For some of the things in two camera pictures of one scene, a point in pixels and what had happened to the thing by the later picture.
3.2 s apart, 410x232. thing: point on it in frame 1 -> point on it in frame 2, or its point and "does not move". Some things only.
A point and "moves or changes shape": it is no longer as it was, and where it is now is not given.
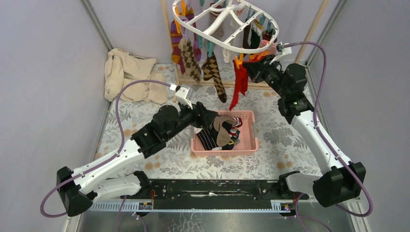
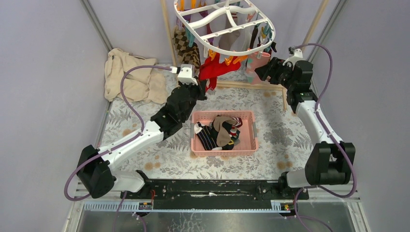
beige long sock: (223, 137) does not move
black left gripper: (206, 118) -> (200, 92)
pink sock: (272, 49) moves or changes shape
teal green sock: (236, 139) does not move
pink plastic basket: (248, 141) does not move
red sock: (241, 83) -> (211, 68)
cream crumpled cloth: (122, 68) does not move
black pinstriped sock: (208, 137) does not move
